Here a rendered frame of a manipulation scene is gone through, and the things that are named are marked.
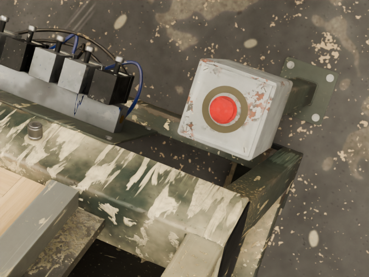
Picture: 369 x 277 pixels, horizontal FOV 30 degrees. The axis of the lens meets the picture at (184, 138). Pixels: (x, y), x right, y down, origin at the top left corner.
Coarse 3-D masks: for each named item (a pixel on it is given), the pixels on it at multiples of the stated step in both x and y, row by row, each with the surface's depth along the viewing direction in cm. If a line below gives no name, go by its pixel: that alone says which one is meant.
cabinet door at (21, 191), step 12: (0, 168) 115; (0, 180) 113; (12, 180) 113; (24, 180) 113; (0, 192) 111; (12, 192) 111; (24, 192) 111; (36, 192) 112; (0, 204) 109; (12, 204) 109; (24, 204) 109; (0, 216) 107; (12, 216) 107; (0, 228) 105
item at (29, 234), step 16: (48, 192) 109; (64, 192) 109; (32, 208) 106; (48, 208) 106; (64, 208) 107; (16, 224) 103; (32, 224) 103; (48, 224) 104; (0, 240) 100; (16, 240) 101; (32, 240) 101; (48, 240) 106; (0, 256) 98; (16, 256) 99; (32, 256) 102; (0, 272) 96; (16, 272) 99
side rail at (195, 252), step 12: (192, 240) 104; (204, 240) 104; (180, 252) 101; (192, 252) 102; (204, 252) 102; (216, 252) 102; (168, 264) 100; (180, 264) 100; (192, 264) 100; (204, 264) 100; (168, 276) 98; (180, 276) 98; (192, 276) 98; (204, 276) 99
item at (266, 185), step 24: (144, 120) 183; (168, 120) 181; (192, 144) 179; (264, 168) 152; (288, 168) 163; (240, 192) 124; (264, 192) 133; (264, 216) 176; (96, 240) 146; (264, 240) 176; (96, 264) 133; (120, 264) 137; (144, 264) 141; (240, 264) 179
